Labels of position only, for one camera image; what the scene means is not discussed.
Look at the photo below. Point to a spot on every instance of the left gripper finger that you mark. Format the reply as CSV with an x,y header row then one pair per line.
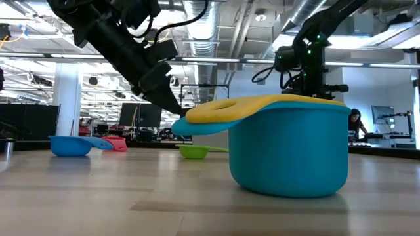
x,y
169,100

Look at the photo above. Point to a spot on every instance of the green measuring cup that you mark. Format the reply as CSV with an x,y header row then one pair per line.
x,y
193,152

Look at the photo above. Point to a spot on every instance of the red measuring cup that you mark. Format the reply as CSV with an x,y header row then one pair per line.
x,y
118,143

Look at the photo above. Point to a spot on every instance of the yellow measuring cup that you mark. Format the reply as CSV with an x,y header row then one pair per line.
x,y
236,109

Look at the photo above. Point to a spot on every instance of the blue measuring cup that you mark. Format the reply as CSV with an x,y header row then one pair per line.
x,y
69,146

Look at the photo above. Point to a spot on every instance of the teal measuring cup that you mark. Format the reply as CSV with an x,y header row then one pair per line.
x,y
288,150

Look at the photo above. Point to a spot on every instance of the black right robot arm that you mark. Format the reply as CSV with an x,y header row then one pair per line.
x,y
315,39

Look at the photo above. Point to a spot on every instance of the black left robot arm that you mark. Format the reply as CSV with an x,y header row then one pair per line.
x,y
111,42

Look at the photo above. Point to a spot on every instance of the black monitor back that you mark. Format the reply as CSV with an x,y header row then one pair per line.
x,y
151,115
128,114

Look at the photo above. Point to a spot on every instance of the white pillar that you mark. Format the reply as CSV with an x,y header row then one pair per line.
x,y
67,98

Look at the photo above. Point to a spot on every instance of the black office partition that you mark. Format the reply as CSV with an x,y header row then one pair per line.
x,y
29,121

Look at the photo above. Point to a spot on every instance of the person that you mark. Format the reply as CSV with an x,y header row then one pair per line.
x,y
356,124

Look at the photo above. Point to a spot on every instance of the grey computer monitor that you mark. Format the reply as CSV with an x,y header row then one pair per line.
x,y
382,114

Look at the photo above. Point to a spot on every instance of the silver metal post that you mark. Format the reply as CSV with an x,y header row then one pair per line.
x,y
8,147

